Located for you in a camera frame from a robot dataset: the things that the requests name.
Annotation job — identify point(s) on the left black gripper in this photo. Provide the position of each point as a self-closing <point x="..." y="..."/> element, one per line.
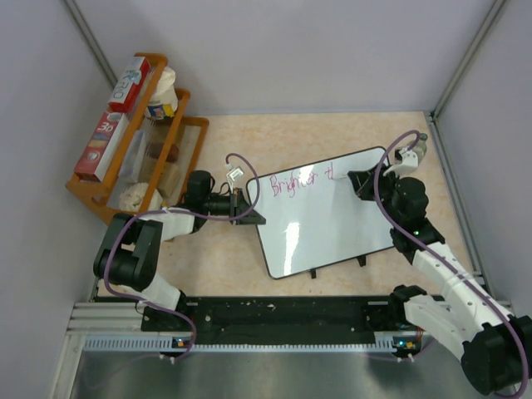
<point x="238" y="204"/>

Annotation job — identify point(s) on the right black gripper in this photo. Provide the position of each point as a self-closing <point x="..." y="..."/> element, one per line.
<point x="363" y="183"/>

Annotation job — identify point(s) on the white whiteboard black frame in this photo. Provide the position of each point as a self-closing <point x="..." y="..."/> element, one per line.
<point x="314" y="221"/>

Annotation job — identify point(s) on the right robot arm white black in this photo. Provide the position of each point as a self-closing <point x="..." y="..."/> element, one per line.
<point x="492" y="345"/>

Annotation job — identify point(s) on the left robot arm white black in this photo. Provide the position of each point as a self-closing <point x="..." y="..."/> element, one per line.
<point x="129" y="252"/>

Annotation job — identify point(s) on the orange wooden shelf rack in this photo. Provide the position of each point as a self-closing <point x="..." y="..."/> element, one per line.
<point x="187" y="132"/>

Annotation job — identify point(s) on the white crumpled bag lower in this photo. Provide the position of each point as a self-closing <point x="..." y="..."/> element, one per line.
<point x="132" y="198"/>

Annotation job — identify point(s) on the clear plastic box on shelf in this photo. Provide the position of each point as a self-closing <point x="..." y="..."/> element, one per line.
<point x="131" y="164"/>

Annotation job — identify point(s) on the red 3D toothpaste box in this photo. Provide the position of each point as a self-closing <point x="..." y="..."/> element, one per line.
<point x="98" y="154"/>

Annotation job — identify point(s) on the red white toothpaste box upper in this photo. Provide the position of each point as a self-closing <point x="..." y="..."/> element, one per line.
<point x="127" y="88"/>

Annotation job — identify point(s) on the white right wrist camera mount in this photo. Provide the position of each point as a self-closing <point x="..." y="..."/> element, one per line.
<point x="409" y="163"/>

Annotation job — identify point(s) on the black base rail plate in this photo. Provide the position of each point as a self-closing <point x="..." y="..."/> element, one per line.
<point x="293" y="320"/>

